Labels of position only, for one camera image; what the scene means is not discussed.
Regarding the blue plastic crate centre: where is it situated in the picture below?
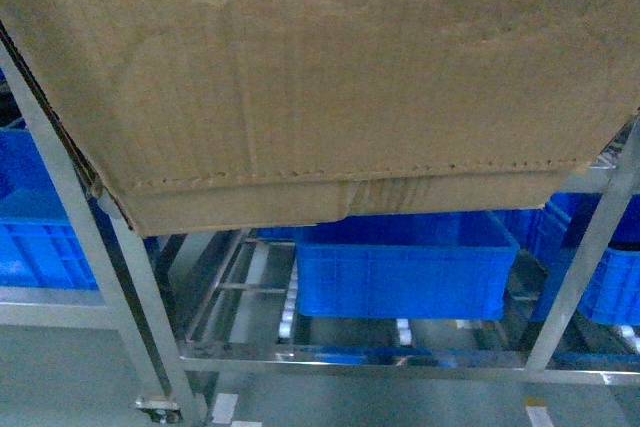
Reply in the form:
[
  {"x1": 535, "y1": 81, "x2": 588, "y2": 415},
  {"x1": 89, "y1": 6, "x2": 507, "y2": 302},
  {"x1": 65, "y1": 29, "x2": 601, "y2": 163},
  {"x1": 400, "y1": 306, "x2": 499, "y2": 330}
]
[{"x1": 257, "y1": 210, "x2": 521, "y2": 321}]

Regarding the blue plastic crate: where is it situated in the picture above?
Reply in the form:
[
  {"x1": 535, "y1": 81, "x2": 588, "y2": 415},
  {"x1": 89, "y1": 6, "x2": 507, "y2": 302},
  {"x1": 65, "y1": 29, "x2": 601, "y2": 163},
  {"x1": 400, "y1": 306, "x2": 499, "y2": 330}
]
[
  {"x1": 492, "y1": 191, "x2": 640, "y2": 327},
  {"x1": 257, "y1": 210, "x2": 521, "y2": 321}
]

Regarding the blue crate far left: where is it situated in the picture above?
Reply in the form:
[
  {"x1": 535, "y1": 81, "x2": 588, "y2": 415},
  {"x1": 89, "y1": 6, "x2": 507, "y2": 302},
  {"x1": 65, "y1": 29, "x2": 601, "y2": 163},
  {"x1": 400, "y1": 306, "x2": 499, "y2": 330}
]
[{"x1": 1, "y1": 78, "x2": 99, "y2": 291}]

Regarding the blue plastic crate right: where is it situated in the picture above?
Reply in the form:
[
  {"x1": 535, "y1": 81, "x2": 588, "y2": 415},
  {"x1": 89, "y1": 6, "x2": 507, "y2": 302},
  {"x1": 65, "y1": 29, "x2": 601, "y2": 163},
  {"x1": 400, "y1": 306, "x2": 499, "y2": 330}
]
[{"x1": 492, "y1": 191, "x2": 640, "y2": 327}]

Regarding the brown cardboard box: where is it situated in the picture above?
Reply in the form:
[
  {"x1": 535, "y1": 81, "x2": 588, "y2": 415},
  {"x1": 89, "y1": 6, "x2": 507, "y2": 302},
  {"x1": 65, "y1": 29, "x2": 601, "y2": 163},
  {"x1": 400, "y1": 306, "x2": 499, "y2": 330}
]
[{"x1": 1, "y1": 0, "x2": 639, "y2": 236}]

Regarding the stainless steel shelf rack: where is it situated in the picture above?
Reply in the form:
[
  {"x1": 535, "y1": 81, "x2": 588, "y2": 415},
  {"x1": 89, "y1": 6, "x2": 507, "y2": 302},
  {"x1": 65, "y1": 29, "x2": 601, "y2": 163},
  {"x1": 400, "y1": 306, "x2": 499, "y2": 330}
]
[{"x1": 1, "y1": 46, "x2": 639, "y2": 425}]

